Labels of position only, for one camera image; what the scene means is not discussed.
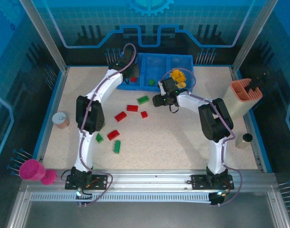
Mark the aluminium front rail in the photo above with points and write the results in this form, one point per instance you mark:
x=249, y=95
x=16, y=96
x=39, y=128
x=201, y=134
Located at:
x=147, y=180

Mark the aluminium frame post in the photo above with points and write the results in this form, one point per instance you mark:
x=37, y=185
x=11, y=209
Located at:
x=46, y=35
x=253, y=35

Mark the red two-by-four lego brick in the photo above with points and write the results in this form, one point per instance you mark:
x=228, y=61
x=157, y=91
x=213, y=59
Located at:
x=120, y=116
x=132, y=108

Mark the green two-by-four lego brick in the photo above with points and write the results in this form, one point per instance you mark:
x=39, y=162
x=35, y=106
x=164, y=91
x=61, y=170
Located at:
x=143, y=99

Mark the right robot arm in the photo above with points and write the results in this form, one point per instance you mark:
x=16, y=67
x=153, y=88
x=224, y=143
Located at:
x=189, y=101

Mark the black controller box with LED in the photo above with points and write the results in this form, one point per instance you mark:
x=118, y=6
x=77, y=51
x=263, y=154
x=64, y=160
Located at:
x=83, y=196
x=217, y=199

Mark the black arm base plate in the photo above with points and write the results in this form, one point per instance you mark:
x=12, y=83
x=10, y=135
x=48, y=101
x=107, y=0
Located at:
x=199, y=181
x=99, y=180

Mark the yellow two-by-three lego brick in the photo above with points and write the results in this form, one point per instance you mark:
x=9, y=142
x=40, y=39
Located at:
x=175, y=73

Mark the beige holder with salmon rim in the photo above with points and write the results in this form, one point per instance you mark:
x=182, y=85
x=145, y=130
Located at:
x=237, y=104

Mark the red tall square lego brick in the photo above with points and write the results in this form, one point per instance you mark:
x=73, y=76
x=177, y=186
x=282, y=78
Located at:
x=133, y=79

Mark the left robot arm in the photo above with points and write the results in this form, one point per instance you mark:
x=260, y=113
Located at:
x=106, y=83

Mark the green long lego brick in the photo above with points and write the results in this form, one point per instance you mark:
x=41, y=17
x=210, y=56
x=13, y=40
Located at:
x=116, y=146

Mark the small green lego brick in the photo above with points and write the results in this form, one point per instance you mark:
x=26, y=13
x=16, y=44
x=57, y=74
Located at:
x=99, y=138

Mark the magenta goblet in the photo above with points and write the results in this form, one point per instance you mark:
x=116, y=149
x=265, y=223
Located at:
x=30, y=169

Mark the green square lego brick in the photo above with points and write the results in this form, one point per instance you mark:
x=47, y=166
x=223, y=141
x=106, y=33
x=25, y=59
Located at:
x=151, y=82

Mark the small tan cup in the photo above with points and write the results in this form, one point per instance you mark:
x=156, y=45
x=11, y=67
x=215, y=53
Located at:
x=60, y=118

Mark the black tool in holder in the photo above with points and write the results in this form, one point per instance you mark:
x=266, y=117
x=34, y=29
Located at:
x=254, y=85

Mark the beige bottle with black cap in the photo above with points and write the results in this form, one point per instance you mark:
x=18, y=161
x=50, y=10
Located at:
x=243, y=143

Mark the yellow cylinder lego piece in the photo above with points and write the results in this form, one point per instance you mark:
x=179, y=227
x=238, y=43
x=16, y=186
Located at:
x=181, y=84

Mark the yellow tall square lego brick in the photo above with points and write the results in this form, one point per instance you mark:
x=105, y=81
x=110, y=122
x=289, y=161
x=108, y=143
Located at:
x=182, y=76

